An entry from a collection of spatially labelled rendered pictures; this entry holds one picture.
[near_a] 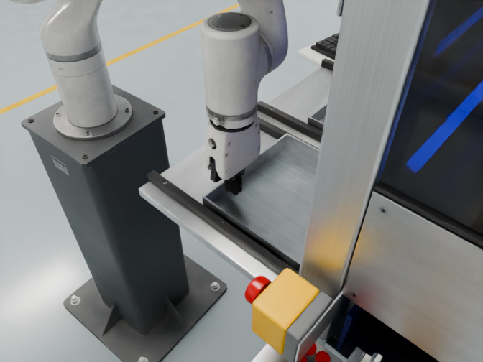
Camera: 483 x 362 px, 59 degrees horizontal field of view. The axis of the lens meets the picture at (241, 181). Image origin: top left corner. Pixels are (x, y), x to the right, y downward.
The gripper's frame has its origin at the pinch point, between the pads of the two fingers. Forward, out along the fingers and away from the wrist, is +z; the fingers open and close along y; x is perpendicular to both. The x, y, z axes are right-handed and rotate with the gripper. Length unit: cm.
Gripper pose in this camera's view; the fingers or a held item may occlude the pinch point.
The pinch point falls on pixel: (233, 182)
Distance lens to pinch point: 81.6
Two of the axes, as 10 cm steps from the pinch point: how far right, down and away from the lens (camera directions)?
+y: 6.7, -5.2, 5.3
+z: 0.0, 7.1, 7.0
